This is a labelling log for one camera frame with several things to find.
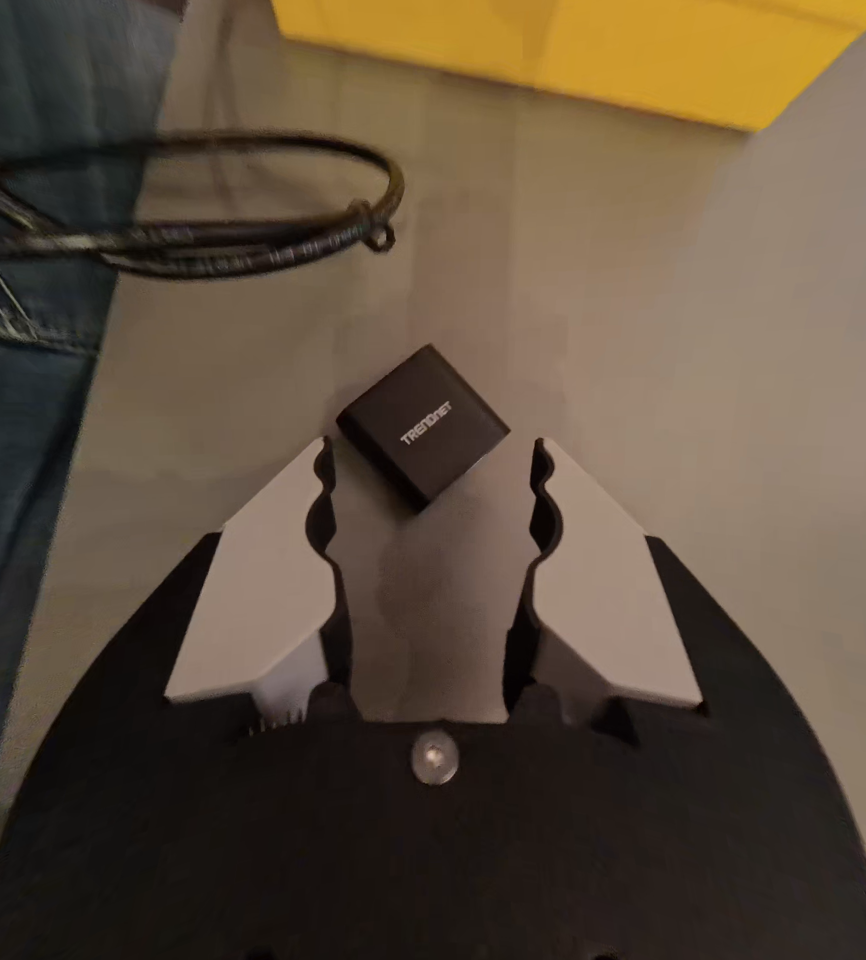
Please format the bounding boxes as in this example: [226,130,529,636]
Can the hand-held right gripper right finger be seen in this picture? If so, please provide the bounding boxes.
[502,437,707,727]

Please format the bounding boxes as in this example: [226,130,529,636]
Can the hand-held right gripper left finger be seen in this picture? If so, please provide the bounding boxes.
[163,437,353,717]

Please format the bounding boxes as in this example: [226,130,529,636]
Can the black ethernet splitter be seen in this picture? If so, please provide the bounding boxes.
[335,343,512,515]

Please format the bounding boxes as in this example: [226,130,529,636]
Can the black ethernet cable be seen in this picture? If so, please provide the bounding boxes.
[0,129,406,282]

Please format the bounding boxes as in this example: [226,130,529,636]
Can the yellow plastic bin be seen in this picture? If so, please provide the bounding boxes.
[268,0,866,135]

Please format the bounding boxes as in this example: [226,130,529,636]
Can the person's blue jeans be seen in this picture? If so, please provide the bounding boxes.
[0,0,182,826]

